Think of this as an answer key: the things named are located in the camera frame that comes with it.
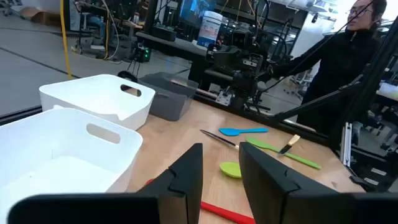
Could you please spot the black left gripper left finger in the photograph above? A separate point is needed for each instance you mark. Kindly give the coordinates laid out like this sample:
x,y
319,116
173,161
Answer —
x,y
183,186

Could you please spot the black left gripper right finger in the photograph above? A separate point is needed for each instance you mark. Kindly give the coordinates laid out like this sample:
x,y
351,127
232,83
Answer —
x,y
264,186

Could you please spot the blue silicone spatula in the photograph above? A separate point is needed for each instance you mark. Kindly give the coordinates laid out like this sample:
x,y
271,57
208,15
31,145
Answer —
x,y
231,132

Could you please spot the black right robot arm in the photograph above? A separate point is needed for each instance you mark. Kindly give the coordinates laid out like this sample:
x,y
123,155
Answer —
x,y
245,90

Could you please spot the white wipes canister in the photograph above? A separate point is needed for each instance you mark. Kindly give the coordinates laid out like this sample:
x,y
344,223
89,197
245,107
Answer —
x,y
210,29

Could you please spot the lime green silicone spoon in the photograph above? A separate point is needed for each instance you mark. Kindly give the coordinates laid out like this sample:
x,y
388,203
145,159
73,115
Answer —
x,y
230,169

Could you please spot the red silicone spatula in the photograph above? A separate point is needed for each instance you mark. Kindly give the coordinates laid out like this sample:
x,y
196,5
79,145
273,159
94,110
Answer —
x,y
227,214

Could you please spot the green silicone spatula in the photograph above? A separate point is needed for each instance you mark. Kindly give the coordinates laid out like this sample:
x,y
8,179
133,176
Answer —
x,y
304,161

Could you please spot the dark grey desk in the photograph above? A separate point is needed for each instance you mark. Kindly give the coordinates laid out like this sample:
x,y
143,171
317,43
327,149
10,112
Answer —
x,y
174,46

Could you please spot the black computer monitor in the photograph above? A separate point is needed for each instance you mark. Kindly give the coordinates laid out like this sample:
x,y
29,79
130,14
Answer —
x,y
194,11

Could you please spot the grey translucent plastic bin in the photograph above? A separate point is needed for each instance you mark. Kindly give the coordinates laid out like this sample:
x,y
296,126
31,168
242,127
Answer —
x,y
169,104

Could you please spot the black box green lights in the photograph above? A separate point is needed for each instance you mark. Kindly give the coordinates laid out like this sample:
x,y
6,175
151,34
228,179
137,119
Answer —
x,y
143,54

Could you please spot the silver aluminium bar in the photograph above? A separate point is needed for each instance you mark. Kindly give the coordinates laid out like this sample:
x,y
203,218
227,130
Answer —
x,y
346,143

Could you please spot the person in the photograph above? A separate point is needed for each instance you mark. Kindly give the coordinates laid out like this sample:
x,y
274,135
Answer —
x,y
342,62

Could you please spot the white plastic bin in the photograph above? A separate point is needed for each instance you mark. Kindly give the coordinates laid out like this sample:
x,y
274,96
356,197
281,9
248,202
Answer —
x,y
46,140
93,93

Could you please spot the cardboard box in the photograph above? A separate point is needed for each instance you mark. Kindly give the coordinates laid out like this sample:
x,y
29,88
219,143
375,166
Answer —
x,y
32,15

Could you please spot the white mounting bracket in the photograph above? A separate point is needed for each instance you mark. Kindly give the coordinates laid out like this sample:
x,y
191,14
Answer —
x,y
223,99

